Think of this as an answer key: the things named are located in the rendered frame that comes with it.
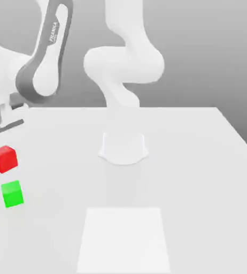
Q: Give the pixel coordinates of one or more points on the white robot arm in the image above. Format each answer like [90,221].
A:
[123,64]

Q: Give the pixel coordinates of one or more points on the small green cube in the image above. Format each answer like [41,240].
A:
[12,194]

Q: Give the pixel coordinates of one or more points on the small red cube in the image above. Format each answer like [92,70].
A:
[5,159]

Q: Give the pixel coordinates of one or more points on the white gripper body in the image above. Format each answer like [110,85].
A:
[5,128]

